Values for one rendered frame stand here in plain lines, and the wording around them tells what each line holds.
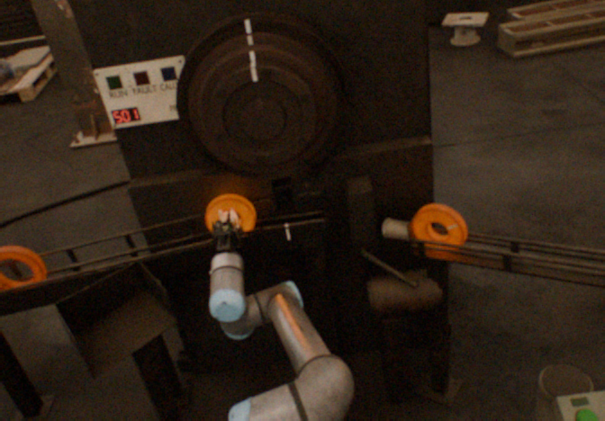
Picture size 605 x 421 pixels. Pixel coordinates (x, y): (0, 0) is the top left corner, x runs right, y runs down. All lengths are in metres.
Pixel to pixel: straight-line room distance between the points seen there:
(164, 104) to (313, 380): 0.95
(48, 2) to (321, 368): 3.59
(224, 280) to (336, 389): 0.54
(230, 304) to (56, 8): 3.16
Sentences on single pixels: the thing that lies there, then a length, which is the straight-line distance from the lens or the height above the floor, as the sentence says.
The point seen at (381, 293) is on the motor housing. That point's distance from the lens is 1.77.
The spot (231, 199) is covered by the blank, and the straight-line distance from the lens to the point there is 1.75.
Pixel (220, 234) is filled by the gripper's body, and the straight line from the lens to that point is 1.65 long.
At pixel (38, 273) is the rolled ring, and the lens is 2.05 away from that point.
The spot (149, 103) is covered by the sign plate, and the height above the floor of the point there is 1.12.
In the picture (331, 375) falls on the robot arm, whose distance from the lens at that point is 1.16.
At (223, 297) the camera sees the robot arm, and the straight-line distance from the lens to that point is 1.53.
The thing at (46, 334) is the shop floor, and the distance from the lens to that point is 2.88.
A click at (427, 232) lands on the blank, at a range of 1.70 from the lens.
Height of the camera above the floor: 1.71
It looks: 32 degrees down
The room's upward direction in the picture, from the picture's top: 10 degrees counter-clockwise
